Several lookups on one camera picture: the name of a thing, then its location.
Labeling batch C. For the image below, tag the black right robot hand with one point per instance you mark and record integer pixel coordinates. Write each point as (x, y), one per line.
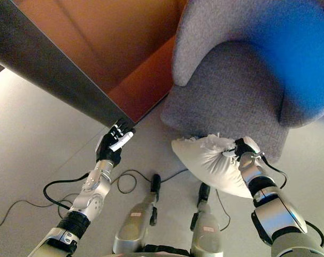
(246, 146)

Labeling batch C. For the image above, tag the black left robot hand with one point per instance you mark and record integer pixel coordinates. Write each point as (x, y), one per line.
(109, 147)

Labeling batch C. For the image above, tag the white pillow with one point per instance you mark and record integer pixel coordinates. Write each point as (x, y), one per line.
(218, 166)

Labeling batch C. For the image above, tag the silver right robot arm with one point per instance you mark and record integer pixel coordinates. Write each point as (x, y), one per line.
(277, 214)

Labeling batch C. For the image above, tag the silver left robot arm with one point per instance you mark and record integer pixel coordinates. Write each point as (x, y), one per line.
(89, 198)

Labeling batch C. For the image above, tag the grey fabric armchair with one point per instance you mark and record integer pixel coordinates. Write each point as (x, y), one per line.
(231, 88)

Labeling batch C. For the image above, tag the dark partition panel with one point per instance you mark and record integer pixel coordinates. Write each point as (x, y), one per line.
(52, 61)

